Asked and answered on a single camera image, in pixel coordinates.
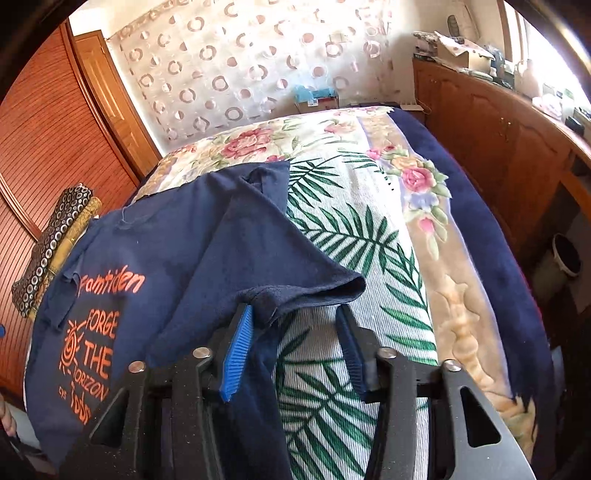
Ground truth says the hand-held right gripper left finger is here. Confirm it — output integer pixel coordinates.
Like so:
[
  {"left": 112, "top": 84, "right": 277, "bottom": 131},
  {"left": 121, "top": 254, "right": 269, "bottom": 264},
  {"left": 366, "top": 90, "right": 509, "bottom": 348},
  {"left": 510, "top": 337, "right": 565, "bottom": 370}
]
[{"left": 58, "top": 302, "right": 256, "bottom": 480}]

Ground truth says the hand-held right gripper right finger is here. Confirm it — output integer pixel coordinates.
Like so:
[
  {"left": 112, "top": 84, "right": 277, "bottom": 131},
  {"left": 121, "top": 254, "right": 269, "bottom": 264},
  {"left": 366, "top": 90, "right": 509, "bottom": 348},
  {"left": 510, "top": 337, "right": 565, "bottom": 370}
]
[{"left": 335, "top": 305, "right": 539, "bottom": 480}]

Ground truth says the navy t-shirt with orange print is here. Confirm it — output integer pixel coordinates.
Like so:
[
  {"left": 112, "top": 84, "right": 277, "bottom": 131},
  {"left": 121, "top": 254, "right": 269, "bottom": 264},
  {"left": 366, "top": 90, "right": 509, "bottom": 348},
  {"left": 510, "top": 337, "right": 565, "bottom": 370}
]
[{"left": 25, "top": 161, "right": 368, "bottom": 480}]

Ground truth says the palm leaf print bed sheet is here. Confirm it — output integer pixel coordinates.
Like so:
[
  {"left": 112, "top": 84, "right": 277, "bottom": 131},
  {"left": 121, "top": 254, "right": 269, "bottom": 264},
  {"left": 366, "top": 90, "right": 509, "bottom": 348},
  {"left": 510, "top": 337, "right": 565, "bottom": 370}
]
[{"left": 272, "top": 150, "right": 439, "bottom": 480}]

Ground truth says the navy blanket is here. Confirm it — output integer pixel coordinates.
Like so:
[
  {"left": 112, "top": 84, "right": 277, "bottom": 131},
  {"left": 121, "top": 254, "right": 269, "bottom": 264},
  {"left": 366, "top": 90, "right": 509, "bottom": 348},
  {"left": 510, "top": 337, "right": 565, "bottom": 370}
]
[{"left": 390, "top": 108, "right": 555, "bottom": 444}]

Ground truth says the floral blanket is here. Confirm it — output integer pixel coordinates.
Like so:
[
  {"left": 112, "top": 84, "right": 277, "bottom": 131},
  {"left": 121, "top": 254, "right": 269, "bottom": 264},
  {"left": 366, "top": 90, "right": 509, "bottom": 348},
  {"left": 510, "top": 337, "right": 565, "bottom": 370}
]
[{"left": 139, "top": 106, "right": 539, "bottom": 462}]

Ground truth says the folded yellow patterned cloth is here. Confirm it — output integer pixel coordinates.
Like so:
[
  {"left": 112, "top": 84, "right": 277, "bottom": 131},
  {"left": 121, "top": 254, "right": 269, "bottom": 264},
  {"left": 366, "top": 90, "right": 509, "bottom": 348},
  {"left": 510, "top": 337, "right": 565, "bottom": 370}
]
[{"left": 46, "top": 198, "right": 105, "bottom": 278}]

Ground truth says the folded dark circle-patterned cloth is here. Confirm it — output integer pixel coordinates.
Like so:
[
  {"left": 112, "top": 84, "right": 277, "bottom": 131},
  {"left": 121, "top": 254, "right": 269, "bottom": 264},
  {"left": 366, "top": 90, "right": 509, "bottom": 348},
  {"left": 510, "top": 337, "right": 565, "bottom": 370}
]
[{"left": 11, "top": 184, "right": 95, "bottom": 319}]

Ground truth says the small box with blue packs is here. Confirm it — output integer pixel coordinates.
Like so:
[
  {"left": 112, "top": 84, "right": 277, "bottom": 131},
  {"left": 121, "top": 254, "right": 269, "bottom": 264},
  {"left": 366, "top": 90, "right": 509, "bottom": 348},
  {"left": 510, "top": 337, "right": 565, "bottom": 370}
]
[{"left": 293, "top": 85, "right": 340, "bottom": 112}]

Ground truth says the wooden cabinet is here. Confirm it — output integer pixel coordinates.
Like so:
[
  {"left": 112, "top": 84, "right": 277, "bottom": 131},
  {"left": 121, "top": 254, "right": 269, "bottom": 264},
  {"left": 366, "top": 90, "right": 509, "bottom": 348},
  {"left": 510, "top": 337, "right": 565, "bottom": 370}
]
[{"left": 411, "top": 58, "right": 591, "bottom": 333}]

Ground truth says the wooden slatted wardrobe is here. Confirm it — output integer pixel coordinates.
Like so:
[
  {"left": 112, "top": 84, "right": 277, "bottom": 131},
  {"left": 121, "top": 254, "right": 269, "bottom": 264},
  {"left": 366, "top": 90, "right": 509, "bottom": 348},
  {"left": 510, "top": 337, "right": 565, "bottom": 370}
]
[{"left": 0, "top": 21, "right": 144, "bottom": 407}]

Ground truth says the wooden door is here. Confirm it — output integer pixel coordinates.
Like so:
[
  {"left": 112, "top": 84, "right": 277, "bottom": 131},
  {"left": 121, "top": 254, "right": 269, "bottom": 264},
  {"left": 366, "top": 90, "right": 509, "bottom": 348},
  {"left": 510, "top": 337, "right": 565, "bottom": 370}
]
[{"left": 74, "top": 30, "right": 162, "bottom": 162}]

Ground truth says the open cardboard box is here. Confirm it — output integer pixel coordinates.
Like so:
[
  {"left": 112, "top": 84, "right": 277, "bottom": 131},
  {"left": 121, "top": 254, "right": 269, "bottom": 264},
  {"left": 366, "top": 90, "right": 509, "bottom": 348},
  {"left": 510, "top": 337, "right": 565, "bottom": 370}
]
[{"left": 436, "top": 32, "right": 495, "bottom": 72}]

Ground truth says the window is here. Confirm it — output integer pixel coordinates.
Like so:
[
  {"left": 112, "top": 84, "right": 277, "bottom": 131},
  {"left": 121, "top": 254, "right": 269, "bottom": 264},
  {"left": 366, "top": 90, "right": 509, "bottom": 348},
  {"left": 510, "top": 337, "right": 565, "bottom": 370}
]
[{"left": 501, "top": 0, "right": 591, "bottom": 93}]

